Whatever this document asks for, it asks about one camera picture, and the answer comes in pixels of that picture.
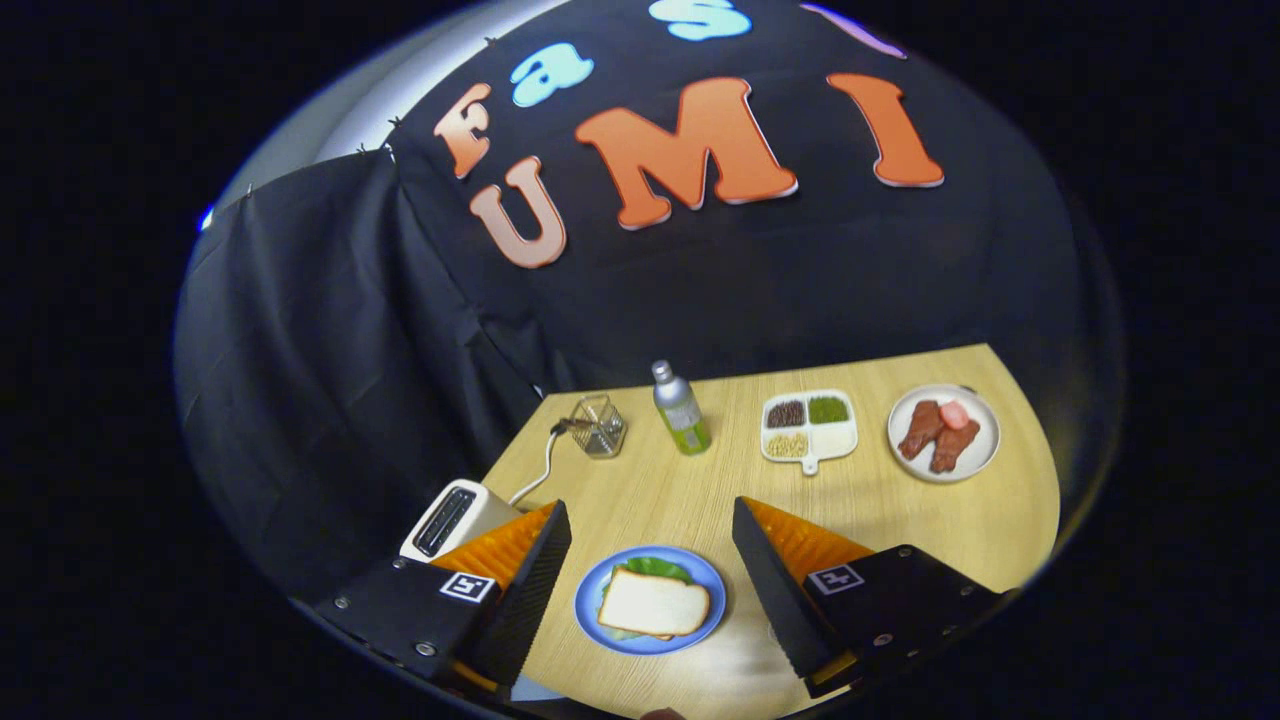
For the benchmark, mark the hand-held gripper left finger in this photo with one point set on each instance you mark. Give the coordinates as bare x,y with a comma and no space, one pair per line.
525,600

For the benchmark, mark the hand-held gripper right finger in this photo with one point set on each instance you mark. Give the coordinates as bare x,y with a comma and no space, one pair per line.
775,590

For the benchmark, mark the green lettuce leaf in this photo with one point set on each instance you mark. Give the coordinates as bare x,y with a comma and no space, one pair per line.
660,568

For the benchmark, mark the white bread slice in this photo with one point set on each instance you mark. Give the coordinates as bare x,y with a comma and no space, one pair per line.
655,603

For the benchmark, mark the blue round plate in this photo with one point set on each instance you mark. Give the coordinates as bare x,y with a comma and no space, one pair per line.
700,572

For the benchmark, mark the white toaster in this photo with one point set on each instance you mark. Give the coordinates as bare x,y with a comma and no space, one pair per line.
490,510

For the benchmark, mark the white divided bean dish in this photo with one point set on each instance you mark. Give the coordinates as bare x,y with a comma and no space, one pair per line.
835,440

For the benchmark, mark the green label metal bottle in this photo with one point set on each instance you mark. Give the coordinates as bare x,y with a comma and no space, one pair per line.
685,420

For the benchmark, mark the brown meat piece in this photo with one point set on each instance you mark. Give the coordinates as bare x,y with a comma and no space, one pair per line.
918,430
955,448

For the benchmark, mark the pink sausage slice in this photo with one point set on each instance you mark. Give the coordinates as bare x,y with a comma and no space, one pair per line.
954,415

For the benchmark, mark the white round meat plate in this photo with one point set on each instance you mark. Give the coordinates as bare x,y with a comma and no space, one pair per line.
985,450

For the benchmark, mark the black backdrop cloth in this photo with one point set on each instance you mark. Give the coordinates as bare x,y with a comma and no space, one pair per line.
800,280

